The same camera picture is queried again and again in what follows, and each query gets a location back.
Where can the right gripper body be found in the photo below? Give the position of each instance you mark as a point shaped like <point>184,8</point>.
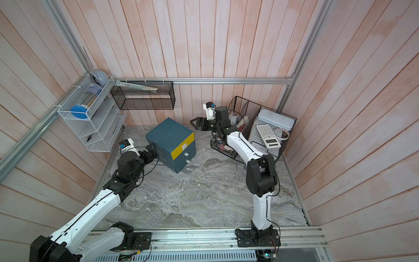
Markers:
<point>211,125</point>

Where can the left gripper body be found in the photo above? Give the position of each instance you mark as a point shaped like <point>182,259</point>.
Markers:
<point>143,159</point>

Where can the yellow top drawer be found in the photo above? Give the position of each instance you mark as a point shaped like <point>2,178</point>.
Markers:
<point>182,146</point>

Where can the teal drawer cabinet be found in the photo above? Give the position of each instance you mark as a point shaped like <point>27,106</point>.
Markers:
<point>166,137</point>

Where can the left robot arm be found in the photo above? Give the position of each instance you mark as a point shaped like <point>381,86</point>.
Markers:
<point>88,213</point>

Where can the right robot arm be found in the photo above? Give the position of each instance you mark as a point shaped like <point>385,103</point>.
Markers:
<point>261,176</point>

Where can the white calculator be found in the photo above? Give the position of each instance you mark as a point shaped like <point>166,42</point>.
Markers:
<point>268,136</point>

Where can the white pencil case box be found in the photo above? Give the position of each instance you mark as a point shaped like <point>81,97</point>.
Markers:
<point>276,119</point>

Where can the ruler in mesh basket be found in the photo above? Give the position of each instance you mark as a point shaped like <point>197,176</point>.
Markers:
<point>134,87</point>

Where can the blue capped clear tube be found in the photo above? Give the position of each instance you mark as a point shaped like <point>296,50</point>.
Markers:
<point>79,110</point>

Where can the grey round disc on shelf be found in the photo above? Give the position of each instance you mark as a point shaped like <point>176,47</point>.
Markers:
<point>100,77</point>

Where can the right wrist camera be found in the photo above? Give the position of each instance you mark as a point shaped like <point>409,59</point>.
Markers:
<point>209,109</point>

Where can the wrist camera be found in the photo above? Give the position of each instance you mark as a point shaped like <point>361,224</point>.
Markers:
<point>127,145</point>
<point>209,109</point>

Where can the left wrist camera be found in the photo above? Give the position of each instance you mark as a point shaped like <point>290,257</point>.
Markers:
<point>127,145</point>

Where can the black wire desk organizer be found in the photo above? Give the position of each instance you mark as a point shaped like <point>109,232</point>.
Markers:
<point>250,132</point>

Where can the black mesh wall basket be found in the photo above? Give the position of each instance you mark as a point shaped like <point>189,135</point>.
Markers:
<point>163,99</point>

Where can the white wire wall shelf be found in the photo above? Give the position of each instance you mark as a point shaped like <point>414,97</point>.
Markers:
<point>100,130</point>

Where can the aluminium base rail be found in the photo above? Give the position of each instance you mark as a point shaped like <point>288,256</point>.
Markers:
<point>200,244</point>

